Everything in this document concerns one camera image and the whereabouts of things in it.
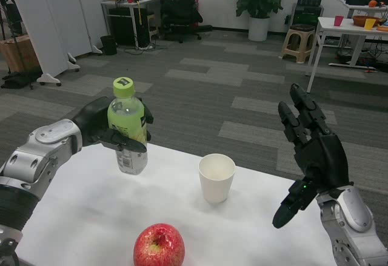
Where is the brown cardboard box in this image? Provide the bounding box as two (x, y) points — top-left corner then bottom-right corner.
(0, 34), (42, 73)

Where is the beige plastic stool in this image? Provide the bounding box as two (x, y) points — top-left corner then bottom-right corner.
(281, 23), (316, 64)

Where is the green water bottle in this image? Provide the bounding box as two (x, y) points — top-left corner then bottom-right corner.
(107, 77), (149, 176)

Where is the white side table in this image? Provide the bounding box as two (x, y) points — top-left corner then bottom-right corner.
(333, 0), (388, 18)

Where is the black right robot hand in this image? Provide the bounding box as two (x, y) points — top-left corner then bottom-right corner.
(272, 83), (354, 229)

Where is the red apple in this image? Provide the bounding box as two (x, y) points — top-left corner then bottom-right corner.
(133, 223), (186, 266)

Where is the brown bowl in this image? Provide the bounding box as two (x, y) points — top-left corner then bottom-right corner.
(352, 15), (381, 27)

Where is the black bag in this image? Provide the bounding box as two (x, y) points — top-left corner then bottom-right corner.
(1, 71), (43, 90)

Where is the white work table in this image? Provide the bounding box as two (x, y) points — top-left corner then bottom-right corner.
(306, 16), (388, 93)

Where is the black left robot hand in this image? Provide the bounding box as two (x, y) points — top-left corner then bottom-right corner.
(72, 96), (154, 153)

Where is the black computer tower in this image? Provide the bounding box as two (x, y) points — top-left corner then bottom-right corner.
(108, 7), (150, 47)

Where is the white folding partition screen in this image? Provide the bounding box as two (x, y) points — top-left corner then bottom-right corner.
(5, 0), (119, 87)

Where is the white paper cup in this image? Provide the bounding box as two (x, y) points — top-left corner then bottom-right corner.
(198, 153), (236, 204)

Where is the black tripod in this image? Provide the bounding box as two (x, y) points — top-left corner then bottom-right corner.
(0, 0), (34, 90)

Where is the black waste bin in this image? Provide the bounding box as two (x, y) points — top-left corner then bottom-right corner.
(100, 35), (118, 56)

